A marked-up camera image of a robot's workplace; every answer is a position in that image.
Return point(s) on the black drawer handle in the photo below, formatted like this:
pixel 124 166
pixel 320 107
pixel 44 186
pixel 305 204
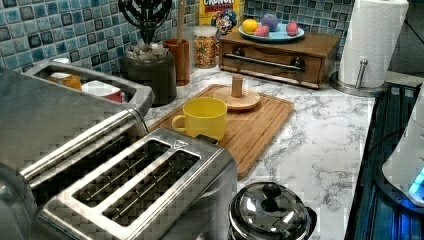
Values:
pixel 296 64

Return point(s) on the purple fruit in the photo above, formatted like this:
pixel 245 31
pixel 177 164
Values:
pixel 271 21

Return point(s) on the clear cereal jar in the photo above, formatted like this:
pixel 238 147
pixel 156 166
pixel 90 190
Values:
pixel 204 46

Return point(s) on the yellow lemon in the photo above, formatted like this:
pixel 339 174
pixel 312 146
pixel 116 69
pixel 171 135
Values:
pixel 249 26

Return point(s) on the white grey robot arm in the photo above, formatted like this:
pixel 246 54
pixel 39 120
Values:
pixel 404 168

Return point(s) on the dark jar of tea bags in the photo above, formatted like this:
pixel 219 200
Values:
pixel 151 65

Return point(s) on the white red cup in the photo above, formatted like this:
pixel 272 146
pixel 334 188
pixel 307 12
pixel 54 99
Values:
pixel 104 90

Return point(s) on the pink fruit near lemon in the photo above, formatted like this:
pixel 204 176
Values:
pixel 262 31

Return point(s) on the yellow mug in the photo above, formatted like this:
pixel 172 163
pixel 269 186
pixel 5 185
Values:
pixel 202 116

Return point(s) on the brown wooden utensil cup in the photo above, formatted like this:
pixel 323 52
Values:
pixel 180 51

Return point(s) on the wooden drawer box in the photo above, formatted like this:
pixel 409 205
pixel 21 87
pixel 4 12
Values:
pixel 316 49

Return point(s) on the paper towel roll on holder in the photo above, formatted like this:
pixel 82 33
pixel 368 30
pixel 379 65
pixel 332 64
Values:
pixel 372 35

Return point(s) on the stainless steel toaster oven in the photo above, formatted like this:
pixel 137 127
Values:
pixel 37 116

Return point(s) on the cereal box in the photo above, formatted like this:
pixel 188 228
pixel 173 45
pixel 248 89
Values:
pixel 225 15

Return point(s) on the black wire whisk stand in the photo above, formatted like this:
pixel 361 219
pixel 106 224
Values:
pixel 146 15

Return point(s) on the shiny steel kettle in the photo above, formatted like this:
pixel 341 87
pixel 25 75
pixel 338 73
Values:
pixel 269 211

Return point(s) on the pink fruit at plate edge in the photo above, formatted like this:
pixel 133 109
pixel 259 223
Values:
pixel 292 29

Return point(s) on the light blue plate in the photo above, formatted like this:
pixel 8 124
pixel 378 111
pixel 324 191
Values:
pixel 279 35

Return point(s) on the stainless steel two-slot toaster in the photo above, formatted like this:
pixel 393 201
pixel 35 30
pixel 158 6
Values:
pixel 166 186

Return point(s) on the round wooden lid with knob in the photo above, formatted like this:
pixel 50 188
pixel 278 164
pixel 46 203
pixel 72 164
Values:
pixel 236 96

